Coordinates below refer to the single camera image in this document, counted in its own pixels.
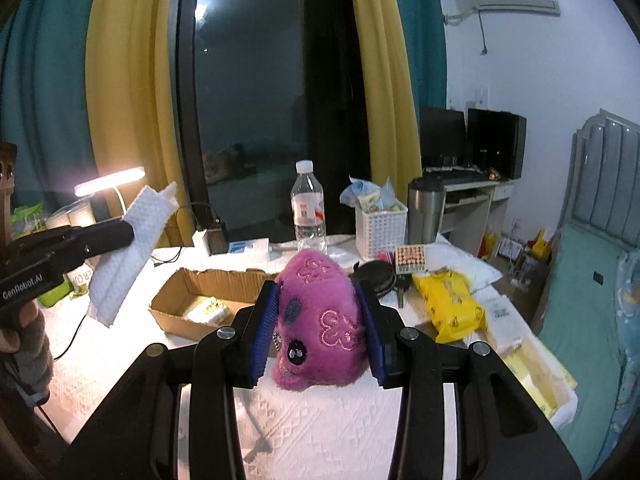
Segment colourful patterned small box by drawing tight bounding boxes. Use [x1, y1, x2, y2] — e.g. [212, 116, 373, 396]
[394, 243, 429, 275]

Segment blue printed blanket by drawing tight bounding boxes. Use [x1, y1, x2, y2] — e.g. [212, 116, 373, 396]
[596, 246, 640, 477]

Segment white textured cloth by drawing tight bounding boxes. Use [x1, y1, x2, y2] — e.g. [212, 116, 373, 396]
[86, 181, 179, 328]

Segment cardboard box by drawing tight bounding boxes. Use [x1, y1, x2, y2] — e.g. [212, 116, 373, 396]
[149, 266, 282, 348]

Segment grey padded headboard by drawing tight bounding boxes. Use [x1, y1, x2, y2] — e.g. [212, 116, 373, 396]
[556, 107, 640, 252]

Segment white tissue packet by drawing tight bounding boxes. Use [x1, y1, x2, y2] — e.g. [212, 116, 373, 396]
[467, 294, 532, 357]

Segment pale yellow pad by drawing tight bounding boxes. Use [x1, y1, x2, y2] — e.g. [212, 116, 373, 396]
[500, 335, 579, 422]

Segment blue and white packet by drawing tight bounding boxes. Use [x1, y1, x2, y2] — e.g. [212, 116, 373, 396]
[227, 239, 271, 262]

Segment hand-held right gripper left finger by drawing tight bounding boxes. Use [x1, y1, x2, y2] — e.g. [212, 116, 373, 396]
[65, 281, 280, 480]

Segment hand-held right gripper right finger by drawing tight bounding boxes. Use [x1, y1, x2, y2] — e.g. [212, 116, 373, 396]
[351, 281, 584, 480]

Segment black keyboard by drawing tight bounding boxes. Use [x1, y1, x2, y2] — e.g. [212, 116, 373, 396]
[425, 170, 489, 185]

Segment green and white packet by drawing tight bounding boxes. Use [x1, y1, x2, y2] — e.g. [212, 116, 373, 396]
[37, 267, 97, 309]

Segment white air conditioner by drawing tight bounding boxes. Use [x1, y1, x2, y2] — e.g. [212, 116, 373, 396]
[442, 0, 562, 25]

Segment dark window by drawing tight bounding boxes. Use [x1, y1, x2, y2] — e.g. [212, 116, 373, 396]
[176, 0, 373, 261]

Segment pink plush toy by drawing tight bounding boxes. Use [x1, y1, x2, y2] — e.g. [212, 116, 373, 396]
[271, 251, 373, 392]

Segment person's left hand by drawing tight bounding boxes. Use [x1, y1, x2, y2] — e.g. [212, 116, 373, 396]
[0, 329, 22, 357]

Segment thin black cable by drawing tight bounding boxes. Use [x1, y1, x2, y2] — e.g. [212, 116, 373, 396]
[50, 304, 97, 362]

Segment teal bed sheet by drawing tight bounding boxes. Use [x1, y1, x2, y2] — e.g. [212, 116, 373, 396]
[539, 224, 632, 467]

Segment yellow bag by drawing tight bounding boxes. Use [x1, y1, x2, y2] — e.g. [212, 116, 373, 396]
[529, 229, 552, 262]

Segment white patterned tablecloth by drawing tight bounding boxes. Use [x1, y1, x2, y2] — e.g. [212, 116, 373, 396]
[37, 232, 579, 480]

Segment teal curtain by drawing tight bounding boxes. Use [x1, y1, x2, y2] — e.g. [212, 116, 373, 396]
[0, 0, 117, 211]
[389, 0, 449, 111]

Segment white computer desk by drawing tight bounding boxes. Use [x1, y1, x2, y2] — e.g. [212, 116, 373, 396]
[439, 176, 516, 247]

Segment black round case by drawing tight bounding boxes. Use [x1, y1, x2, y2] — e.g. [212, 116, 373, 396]
[351, 260, 399, 294]

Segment green snack packet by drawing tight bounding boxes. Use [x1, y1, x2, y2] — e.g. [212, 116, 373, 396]
[10, 202, 49, 239]

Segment pale yellow soft packet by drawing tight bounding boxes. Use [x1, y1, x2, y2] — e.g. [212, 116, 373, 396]
[181, 297, 236, 328]

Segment white plastic basket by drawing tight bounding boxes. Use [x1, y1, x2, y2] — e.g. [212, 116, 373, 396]
[355, 202, 408, 257]

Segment yellow curtain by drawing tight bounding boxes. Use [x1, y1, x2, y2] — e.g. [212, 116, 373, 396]
[346, 0, 437, 187]
[85, 0, 202, 250]

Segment yellow wet wipes packet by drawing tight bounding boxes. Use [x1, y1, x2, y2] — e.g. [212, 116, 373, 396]
[411, 269, 488, 345]

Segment black computer monitor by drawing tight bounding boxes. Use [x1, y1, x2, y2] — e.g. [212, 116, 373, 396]
[465, 108, 527, 180]
[419, 106, 469, 169]

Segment white desk lamp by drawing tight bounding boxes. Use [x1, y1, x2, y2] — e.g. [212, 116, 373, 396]
[74, 166, 146, 222]

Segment clear plastic water bottle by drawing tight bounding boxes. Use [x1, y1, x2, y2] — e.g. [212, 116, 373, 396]
[290, 160, 328, 254]

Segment steel tumbler with black lid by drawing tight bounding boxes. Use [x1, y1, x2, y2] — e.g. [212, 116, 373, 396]
[406, 176, 446, 246]

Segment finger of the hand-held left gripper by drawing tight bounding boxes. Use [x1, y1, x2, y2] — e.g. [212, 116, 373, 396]
[62, 220, 136, 262]

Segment small packets in basket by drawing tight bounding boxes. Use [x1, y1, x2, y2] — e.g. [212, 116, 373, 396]
[357, 177, 407, 215]

